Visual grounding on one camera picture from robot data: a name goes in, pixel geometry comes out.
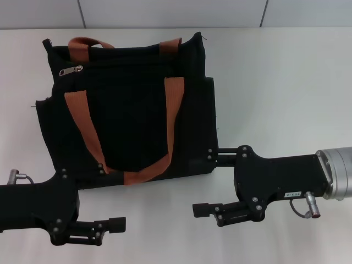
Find black bag with orange handles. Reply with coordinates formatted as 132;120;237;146
30;31;219;190

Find left gripper cable with connector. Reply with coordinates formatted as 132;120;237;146
9;169;35;184

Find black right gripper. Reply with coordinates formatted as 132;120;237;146
188;145;333;228

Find right gripper cable with connectors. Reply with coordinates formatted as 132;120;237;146
290;191;322;220

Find silver zipper pull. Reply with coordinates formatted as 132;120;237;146
59;64;84;77

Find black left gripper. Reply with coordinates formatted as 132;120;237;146
0;162;129;246

